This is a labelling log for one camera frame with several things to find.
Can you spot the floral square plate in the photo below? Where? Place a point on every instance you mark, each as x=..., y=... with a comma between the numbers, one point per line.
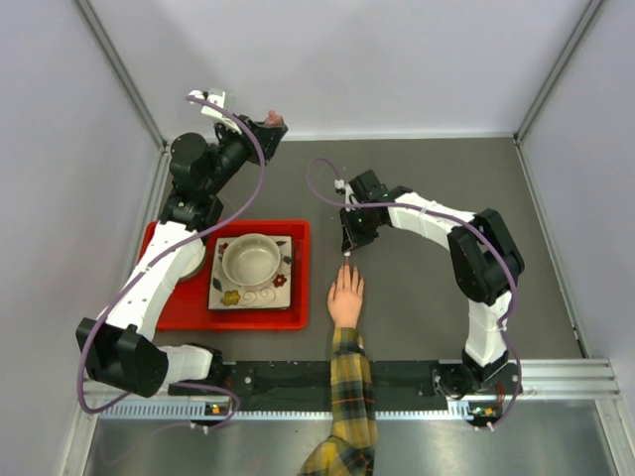
x=224, y=295

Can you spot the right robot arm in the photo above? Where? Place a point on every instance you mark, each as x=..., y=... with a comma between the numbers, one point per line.
x=485, y=260

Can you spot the white bowl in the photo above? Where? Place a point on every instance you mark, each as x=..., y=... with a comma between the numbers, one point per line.
x=189, y=260

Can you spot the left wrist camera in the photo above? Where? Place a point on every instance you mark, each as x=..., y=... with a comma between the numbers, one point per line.
x=218, y=97

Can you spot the pink nail polish bottle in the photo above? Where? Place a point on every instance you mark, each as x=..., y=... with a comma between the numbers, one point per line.
x=274, y=119

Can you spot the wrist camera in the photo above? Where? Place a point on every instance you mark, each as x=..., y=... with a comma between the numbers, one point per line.
x=343, y=188
x=218, y=97

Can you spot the aluminium frame rail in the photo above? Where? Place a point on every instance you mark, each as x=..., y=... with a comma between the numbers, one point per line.
x=543, y=380

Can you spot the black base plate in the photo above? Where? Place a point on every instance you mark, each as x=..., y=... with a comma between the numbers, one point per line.
x=304, y=386

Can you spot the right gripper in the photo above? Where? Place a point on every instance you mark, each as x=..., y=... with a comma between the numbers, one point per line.
x=352, y=239

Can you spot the yellow plaid sleeve forearm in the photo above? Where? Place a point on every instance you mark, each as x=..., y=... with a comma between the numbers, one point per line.
x=351, y=446

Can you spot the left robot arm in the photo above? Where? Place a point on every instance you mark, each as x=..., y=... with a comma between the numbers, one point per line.
x=117, y=349

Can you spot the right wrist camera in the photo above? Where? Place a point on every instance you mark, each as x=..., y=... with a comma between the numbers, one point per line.
x=343, y=188

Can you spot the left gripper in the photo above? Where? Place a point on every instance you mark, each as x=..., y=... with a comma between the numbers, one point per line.
x=267, y=136

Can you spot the mannequin hand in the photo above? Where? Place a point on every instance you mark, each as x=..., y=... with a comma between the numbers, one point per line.
x=345, y=297

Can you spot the cream cup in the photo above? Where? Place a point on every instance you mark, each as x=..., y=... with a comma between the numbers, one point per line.
x=251, y=261

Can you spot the red plastic tray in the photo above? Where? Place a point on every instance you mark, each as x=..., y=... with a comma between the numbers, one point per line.
x=187, y=307

